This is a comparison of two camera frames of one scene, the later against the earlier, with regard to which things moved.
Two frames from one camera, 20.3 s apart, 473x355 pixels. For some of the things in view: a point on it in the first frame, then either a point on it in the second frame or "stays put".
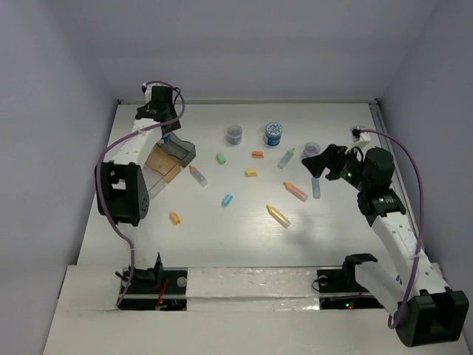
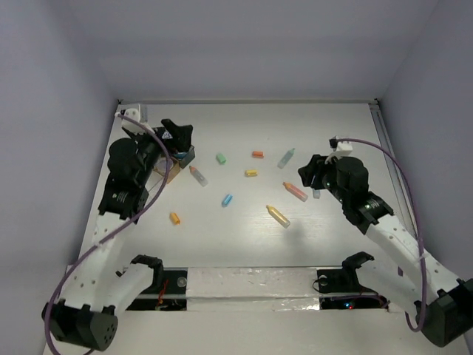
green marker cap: x=221 y=158 stays put
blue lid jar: x=273 y=133 -> x=181 y=155
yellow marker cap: x=251 y=173 stays put
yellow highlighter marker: x=278 y=217 stays put
